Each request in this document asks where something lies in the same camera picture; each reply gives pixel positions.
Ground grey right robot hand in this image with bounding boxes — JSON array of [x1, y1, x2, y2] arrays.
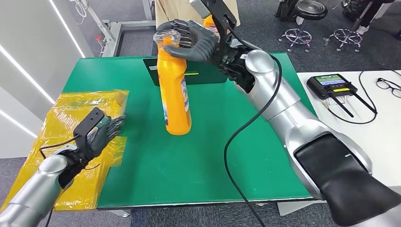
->
[[156, 19, 220, 63]]

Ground orange bottle with clear cap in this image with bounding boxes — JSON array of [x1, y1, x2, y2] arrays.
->
[[153, 29, 192, 136]]

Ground dark green laptop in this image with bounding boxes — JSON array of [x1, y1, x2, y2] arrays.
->
[[142, 56, 228, 87]]

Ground person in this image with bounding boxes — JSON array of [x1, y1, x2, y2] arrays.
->
[[154, 0, 241, 27], [341, 0, 395, 35]]

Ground black floor object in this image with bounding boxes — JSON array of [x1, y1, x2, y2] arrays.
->
[[275, 0, 296, 19]]

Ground yellow wrapped cardboard flap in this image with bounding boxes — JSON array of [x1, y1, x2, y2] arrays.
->
[[116, 90, 130, 116]]

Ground black stool with chrome base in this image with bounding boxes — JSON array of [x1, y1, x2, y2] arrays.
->
[[279, 0, 329, 53]]

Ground black remote controller with screen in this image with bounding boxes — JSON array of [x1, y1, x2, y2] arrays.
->
[[306, 73, 378, 119]]

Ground chrome stool base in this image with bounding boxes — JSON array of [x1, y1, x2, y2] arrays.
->
[[323, 28, 363, 52]]

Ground yellow plastic sheet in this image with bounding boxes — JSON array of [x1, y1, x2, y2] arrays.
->
[[0, 89, 130, 212]]

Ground black eyeglasses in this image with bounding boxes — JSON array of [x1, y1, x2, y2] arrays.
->
[[375, 78, 401, 99]]

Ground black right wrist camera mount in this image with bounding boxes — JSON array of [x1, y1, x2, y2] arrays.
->
[[200, 0, 238, 57]]

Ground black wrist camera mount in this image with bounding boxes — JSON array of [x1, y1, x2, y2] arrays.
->
[[73, 107, 105, 148], [200, 0, 238, 57]]

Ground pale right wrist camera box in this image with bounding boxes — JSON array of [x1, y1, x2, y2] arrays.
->
[[189, 0, 211, 19]]

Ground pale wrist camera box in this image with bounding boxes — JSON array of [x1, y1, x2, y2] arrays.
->
[[87, 118, 110, 141], [189, 0, 211, 19]]

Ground grey metal frame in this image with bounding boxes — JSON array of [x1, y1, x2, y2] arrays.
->
[[84, 0, 157, 58]]

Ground thick black robot arm cable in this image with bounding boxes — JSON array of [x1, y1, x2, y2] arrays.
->
[[223, 53, 283, 227]]

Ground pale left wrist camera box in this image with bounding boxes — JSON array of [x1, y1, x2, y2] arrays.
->
[[87, 118, 110, 141]]

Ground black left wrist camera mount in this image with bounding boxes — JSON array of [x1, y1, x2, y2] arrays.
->
[[73, 107, 105, 148]]

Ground thin black table cable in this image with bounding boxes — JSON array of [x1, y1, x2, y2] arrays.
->
[[325, 69, 401, 125]]

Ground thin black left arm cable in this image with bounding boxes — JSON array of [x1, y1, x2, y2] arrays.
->
[[39, 134, 101, 171]]

